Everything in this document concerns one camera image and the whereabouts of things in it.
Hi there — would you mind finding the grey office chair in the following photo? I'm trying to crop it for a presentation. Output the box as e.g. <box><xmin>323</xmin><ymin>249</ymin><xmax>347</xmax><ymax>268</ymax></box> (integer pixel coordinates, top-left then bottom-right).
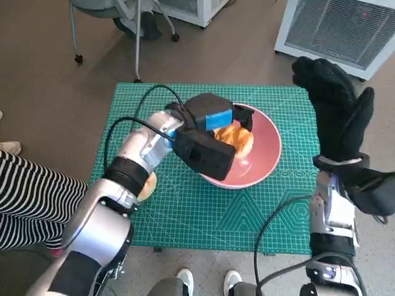
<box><xmin>69</xmin><ymin>0</ymin><xmax>180</xmax><ymax>83</ymax></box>

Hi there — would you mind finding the white grille appliance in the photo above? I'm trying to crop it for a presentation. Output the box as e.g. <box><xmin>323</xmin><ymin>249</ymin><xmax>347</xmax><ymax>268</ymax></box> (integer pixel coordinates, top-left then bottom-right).
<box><xmin>273</xmin><ymin>0</ymin><xmax>395</xmax><ymax>81</ymax></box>

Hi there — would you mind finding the white mesh cabinet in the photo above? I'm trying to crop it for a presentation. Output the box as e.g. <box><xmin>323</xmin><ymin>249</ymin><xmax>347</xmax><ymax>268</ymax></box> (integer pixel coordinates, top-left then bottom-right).
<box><xmin>154</xmin><ymin>0</ymin><xmax>231</xmax><ymax>29</ymax></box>

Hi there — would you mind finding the orange croissant bread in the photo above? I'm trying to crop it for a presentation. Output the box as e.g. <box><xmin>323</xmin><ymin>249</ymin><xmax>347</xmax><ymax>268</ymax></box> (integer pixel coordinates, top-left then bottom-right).
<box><xmin>213</xmin><ymin>120</ymin><xmax>256</xmax><ymax>158</ymax></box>

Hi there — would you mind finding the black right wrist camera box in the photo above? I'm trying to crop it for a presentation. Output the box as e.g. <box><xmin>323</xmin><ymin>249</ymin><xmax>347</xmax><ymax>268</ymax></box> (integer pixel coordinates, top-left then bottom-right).
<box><xmin>342</xmin><ymin>168</ymin><xmax>395</xmax><ymax>216</ymax></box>

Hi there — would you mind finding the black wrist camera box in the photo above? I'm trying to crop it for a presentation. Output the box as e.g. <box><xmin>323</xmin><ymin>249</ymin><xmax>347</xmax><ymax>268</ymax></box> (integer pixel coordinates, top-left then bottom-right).
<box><xmin>342</xmin><ymin>168</ymin><xmax>395</xmax><ymax>216</ymax></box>
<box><xmin>173</xmin><ymin>127</ymin><xmax>236</xmax><ymax>182</ymax></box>

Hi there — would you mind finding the person's foot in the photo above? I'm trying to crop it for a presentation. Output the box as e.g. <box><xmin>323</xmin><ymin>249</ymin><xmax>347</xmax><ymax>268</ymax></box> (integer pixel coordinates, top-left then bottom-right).
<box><xmin>0</xmin><ymin>141</ymin><xmax>22</xmax><ymax>154</ymax></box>

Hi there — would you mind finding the pale round bread bun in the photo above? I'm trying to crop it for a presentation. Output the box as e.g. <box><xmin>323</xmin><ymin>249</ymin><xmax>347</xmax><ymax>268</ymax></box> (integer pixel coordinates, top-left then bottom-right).
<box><xmin>136</xmin><ymin>172</ymin><xmax>158</xmax><ymax>204</ymax></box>

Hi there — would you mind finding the pink bowl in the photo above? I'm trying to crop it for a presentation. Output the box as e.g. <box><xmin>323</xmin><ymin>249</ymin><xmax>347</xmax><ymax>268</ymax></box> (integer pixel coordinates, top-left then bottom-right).
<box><xmin>197</xmin><ymin>103</ymin><xmax>282</xmax><ymax>189</ymax></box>

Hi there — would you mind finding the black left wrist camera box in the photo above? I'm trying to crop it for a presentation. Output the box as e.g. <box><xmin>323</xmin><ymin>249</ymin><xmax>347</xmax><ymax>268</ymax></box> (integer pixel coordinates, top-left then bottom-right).
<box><xmin>173</xmin><ymin>127</ymin><xmax>236</xmax><ymax>182</ymax></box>

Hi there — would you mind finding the person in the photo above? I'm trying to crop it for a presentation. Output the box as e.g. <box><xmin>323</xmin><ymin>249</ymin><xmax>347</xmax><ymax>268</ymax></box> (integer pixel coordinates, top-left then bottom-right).
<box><xmin>0</xmin><ymin>150</ymin><xmax>89</xmax><ymax>257</ymax></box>
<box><xmin>147</xmin><ymin>268</ymin><xmax>259</xmax><ymax>296</ymax></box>

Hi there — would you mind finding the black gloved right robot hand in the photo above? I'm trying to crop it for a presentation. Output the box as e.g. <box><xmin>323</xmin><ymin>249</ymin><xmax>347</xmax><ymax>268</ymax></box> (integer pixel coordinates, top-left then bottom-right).
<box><xmin>291</xmin><ymin>56</ymin><xmax>376</xmax><ymax>163</ymax></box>

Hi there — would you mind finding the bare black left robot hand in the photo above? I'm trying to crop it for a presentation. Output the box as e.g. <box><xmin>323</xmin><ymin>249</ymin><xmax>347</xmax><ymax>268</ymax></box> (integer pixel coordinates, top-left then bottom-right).
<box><xmin>184</xmin><ymin>91</ymin><xmax>256</xmax><ymax>131</ymax></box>

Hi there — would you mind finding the green cutting mat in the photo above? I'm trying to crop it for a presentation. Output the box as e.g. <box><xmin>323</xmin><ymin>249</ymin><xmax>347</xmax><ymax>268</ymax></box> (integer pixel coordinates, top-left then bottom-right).
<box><xmin>88</xmin><ymin>81</ymin><xmax>360</xmax><ymax>256</ymax></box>

